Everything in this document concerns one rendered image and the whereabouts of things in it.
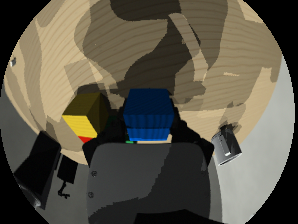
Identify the green cube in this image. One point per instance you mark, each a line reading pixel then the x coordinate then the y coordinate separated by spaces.
pixel 110 118

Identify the yellow cube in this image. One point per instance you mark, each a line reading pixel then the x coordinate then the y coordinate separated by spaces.
pixel 86 114

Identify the red cube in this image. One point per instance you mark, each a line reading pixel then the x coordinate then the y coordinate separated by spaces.
pixel 84 139

